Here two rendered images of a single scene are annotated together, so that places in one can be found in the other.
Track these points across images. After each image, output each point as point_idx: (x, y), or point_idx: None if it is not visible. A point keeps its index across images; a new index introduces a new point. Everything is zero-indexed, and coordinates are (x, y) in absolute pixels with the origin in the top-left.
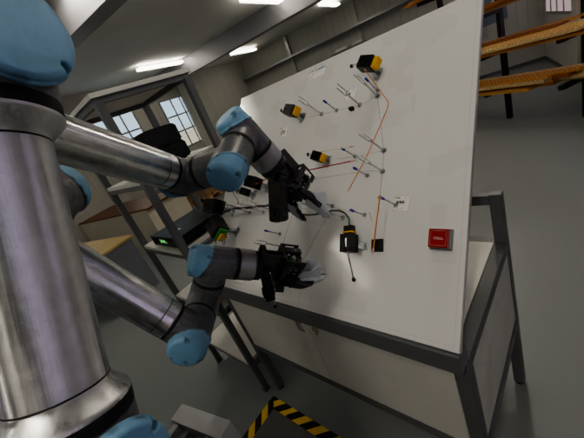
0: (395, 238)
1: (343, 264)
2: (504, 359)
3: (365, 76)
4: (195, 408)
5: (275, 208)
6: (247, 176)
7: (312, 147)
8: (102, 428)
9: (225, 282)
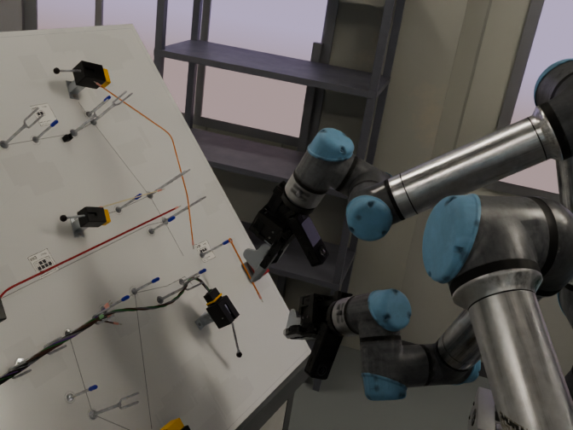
0: (223, 290)
1: (201, 357)
2: None
3: (52, 88)
4: (477, 414)
5: (321, 246)
6: None
7: (26, 208)
8: None
9: None
